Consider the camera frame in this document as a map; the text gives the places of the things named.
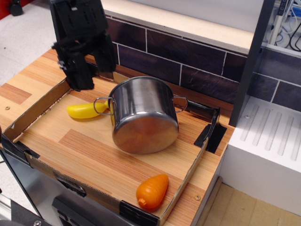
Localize yellow toy banana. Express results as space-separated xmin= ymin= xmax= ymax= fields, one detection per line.
xmin=67 ymin=101 xmax=112 ymax=119

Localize black cables in background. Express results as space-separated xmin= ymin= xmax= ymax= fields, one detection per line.
xmin=274 ymin=0 xmax=301 ymax=51

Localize white toy sink drainboard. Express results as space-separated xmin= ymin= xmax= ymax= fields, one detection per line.
xmin=221 ymin=97 xmax=301 ymax=205

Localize stainless steel metal pot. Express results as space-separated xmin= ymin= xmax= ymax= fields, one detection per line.
xmin=106 ymin=76 xmax=188 ymax=154

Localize cardboard fence with black tape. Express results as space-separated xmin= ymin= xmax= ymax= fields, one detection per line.
xmin=0 ymin=59 xmax=231 ymax=226

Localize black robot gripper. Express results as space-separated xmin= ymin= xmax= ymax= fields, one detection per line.
xmin=49 ymin=0 xmax=116 ymax=92

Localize orange toy carrot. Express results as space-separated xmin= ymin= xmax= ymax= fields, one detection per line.
xmin=136 ymin=174 xmax=169 ymax=210

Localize dark grey vertical post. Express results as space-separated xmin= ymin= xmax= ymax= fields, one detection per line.
xmin=229 ymin=0 xmax=275 ymax=127

